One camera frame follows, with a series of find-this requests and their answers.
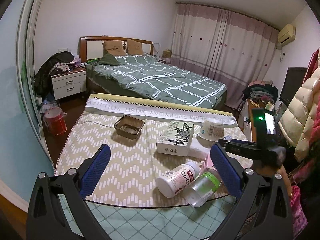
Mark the pink strawberry milk carton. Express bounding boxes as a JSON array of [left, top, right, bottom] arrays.
[[200, 153, 215, 173]]

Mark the beige air conditioner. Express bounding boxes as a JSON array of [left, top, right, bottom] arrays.
[[277, 24, 296, 48]]

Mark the pink white curtain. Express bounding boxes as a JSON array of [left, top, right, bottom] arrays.
[[171, 3, 279, 108]]

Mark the pink sleeved forearm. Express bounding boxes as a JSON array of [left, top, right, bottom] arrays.
[[278, 165, 308, 239]]

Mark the wooden desk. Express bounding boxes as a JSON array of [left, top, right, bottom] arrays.
[[238, 99, 276, 143]]

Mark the black television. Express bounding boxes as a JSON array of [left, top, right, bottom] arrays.
[[279, 67, 307, 106]]

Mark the green plaid duvet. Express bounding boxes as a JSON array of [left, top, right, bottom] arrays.
[[86, 55, 227, 109]]

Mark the right brown pillow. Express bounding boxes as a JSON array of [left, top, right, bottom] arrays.
[[127, 39, 144, 55]]

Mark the patterned beige tablecloth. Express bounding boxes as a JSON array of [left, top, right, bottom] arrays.
[[55, 94, 246, 239]]

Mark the sliding wardrobe door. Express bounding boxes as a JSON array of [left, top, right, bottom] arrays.
[[1, 0, 53, 202]]

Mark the clothes pile on desk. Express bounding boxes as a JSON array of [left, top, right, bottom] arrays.
[[242, 81, 278, 103]]

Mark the white bedside nightstand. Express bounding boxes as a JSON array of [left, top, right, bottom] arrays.
[[52, 67, 87, 100]]

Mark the dark clothes pile on nightstand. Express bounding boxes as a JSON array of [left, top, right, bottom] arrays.
[[34, 51, 80, 99]]

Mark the white instant noodle cup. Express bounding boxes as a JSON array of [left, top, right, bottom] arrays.
[[197, 118, 225, 141]]

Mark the brown plastic food tray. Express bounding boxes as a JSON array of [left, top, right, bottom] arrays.
[[114, 115, 145, 140]]

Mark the white supplement bottle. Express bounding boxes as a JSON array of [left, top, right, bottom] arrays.
[[156, 161, 200, 198]]

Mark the clear bottle green cap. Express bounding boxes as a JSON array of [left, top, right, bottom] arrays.
[[182, 169, 222, 208]]

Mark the brown pillow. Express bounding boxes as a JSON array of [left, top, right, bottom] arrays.
[[127, 39, 144, 55], [103, 40, 126, 56]]

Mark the cream puffer jacket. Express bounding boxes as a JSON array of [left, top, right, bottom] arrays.
[[278, 68, 319, 162]]

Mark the red bucket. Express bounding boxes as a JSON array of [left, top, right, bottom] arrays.
[[43, 107, 67, 135]]

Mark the left brown pillow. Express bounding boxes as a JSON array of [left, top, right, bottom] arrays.
[[103, 40, 126, 56]]

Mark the white floral carton box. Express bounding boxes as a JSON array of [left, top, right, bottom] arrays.
[[156, 121, 194, 157]]

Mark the wooden bed with headboard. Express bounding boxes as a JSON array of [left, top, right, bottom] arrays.
[[79, 36, 227, 109]]

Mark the small far bedside box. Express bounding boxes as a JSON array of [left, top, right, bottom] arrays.
[[162, 49, 171, 59]]

